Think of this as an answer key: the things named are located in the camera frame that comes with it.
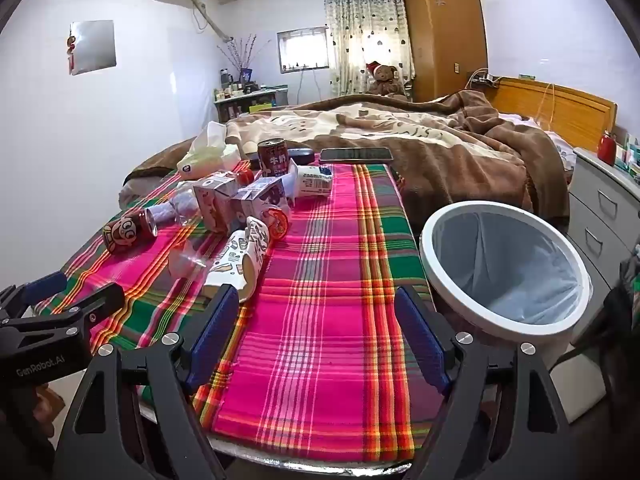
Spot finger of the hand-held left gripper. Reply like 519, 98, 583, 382
0, 271, 68, 321
0, 284, 126, 347

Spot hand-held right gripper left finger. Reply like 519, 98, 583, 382
52, 284, 241, 480

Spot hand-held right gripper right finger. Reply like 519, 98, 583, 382
394, 285, 588, 480

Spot printed packet with orange ring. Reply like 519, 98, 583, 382
202, 205, 292, 305

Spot red cartoon drink can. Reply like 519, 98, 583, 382
102, 208, 158, 256

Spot clear ridged plastic cup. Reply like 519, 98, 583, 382
167, 240, 226, 281

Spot white round waste bin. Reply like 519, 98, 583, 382
419, 201, 594, 368

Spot clear bottle with red cap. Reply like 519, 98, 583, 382
147, 169, 256, 228

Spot small white purple milk carton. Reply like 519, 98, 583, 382
231, 176, 293, 221
192, 172, 241, 235

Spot white yogurt cup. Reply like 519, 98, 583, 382
292, 164, 333, 200

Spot dark red drink can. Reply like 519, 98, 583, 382
257, 139, 290, 178

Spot pink green plaid tablecloth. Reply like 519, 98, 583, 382
32, 160, 436, 463

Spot soft tissue pack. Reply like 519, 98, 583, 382
177, 121, 242, 178

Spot brown beige blanket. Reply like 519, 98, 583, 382
122, 89, 571, 233

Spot black smartphone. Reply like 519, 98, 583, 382
320, 147, 393, 163

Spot black metal chair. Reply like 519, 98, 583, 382
550, 260, 640, 413

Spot dark glasses case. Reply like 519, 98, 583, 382
248, 147, 315, 170

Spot grey drawer cabinet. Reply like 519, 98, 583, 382
567, 147, 640, 306

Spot white floral bedsheet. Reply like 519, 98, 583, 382
500, 112, 576, 171

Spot grey shelf unit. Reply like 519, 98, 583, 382
214, 85, 290, 123

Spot row of bottles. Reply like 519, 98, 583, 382
215, 70, 261, 101

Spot brown teddy bear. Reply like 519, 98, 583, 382
366, 61, 407, 98

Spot wooden bed headboard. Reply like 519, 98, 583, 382
487, 76, 618, 153

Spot dried branches in vase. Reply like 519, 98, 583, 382
217, 35, 271, 83

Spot stack of small boxes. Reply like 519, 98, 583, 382
617, 132, 640, 178

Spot small window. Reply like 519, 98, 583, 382
277, 27, 331, 72

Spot wooden wardrobe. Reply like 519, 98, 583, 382
402, 0, 488, 103

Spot white air conditioner pipe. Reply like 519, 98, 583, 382
192, 0, 233, 43

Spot blue white patterned curtain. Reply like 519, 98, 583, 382
322, 0, 416, 98

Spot silver wall sheet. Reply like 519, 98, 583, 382
67, 20, 117, 76

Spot white charging cable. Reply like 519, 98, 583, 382
537, 80, 558, 131

